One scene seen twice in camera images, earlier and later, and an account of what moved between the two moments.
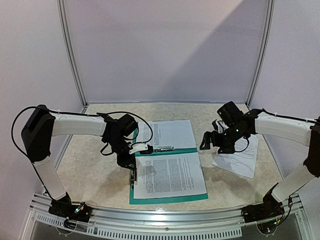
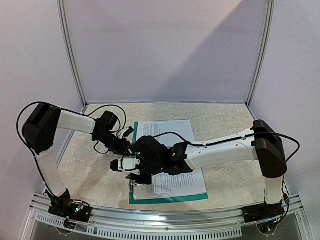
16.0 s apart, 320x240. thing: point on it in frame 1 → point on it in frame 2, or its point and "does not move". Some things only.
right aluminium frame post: x=266 y=40 does not move
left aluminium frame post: x=64 y=27 does not move
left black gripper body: x=121 y=159 → x=115 y=147
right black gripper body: x=215 y=137 → x=141 y=175
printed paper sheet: x=242 y=162 → x=165 y=185
